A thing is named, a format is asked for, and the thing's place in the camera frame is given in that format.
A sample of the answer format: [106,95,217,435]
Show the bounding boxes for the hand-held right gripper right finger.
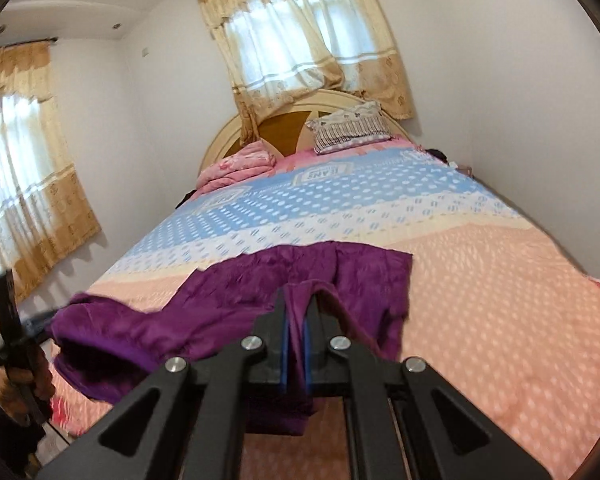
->
[302,290,552,480]

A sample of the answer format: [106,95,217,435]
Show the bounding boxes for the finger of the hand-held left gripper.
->
[0,269,17,351]

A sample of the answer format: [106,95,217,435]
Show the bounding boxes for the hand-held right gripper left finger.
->
[35,287,291,480]

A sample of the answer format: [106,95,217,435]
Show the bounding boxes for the purple hooded puffer jacket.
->
[47,241,414,436]

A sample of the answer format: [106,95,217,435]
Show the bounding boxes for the person's left forearm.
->
[0,382,48,478]

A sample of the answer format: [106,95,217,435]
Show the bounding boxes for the person's left hand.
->
[4,346,57,411]

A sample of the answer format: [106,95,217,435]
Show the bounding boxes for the red plaid bed sheet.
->
[49,394,83,435]

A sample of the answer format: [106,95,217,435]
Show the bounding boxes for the long beige floral curtain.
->
[0,40,102,343]

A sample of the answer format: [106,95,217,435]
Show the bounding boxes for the polka dot bedspread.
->
[45,140,600,480]

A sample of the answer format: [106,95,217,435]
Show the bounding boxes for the folded pink blanket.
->
[196,141,277,192]

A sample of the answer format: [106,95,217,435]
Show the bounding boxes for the dark curtain rod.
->
[0,36,59,55]

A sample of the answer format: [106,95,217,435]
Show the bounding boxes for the striped ruffled pillow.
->
[305,100,394,155]

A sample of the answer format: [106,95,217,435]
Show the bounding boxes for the cream wooden headboard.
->
[200,89,412,171]

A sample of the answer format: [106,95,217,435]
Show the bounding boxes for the short beige floral curtain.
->
[192,0,415,143]

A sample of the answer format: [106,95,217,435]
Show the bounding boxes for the dark clothes beside wall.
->
[424,147,475,177]

